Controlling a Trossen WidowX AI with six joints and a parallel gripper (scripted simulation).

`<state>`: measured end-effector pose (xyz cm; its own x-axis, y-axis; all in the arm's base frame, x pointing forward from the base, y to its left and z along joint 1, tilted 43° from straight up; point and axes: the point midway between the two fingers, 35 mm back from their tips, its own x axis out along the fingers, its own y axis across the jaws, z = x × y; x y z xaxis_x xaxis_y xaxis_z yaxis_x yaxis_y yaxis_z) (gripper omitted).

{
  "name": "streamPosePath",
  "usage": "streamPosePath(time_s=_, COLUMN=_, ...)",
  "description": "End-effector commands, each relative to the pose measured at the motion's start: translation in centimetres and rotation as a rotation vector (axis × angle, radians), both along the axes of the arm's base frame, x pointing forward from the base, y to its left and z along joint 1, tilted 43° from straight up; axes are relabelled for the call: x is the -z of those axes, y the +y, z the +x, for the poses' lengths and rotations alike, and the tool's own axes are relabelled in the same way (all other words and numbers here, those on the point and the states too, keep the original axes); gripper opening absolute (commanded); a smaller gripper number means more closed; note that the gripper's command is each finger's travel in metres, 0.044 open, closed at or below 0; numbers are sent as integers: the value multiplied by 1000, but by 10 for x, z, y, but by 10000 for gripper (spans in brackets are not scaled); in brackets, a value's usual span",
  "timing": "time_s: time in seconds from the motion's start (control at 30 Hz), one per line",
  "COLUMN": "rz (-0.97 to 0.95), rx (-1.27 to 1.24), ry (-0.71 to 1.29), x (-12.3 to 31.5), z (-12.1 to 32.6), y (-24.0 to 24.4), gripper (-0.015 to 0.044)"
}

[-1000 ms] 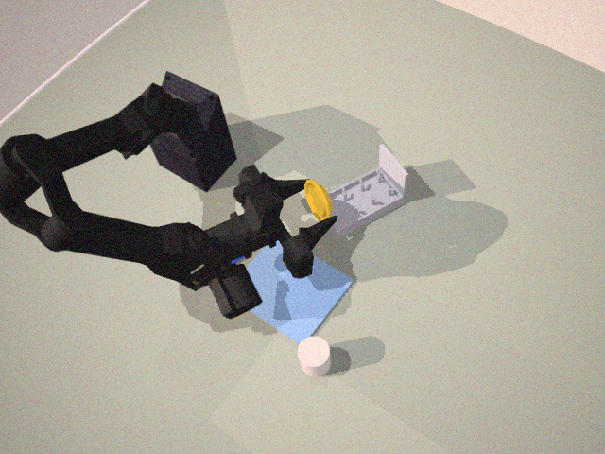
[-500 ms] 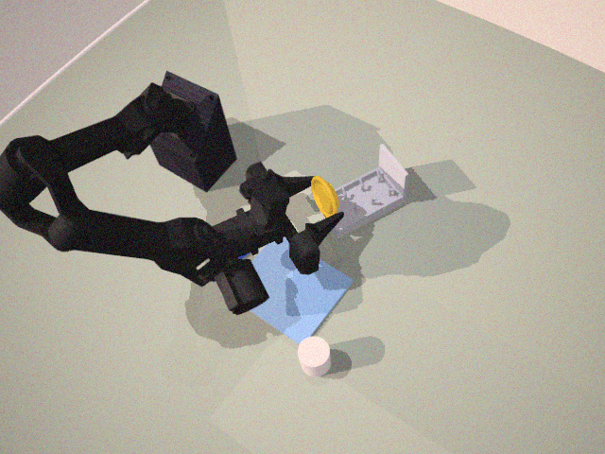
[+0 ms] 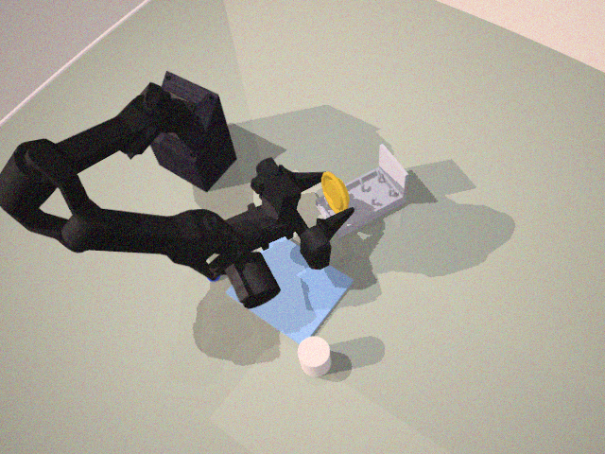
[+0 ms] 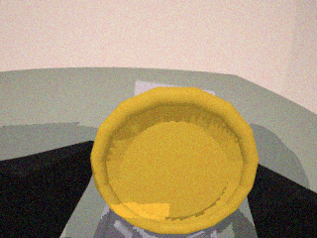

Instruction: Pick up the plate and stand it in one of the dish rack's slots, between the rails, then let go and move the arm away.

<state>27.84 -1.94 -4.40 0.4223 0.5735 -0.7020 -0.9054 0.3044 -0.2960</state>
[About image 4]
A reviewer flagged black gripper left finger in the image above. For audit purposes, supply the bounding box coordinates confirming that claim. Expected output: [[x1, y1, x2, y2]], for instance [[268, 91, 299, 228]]
[[0, 142, 94, 238]]

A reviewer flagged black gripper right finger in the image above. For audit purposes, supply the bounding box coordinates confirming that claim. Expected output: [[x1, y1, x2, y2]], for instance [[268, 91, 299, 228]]
[[247, 164, 317, 238]]

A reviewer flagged yellow plate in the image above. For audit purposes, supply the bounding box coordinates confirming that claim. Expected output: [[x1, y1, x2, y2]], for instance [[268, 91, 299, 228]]
[[90, 87, 259, 234]]

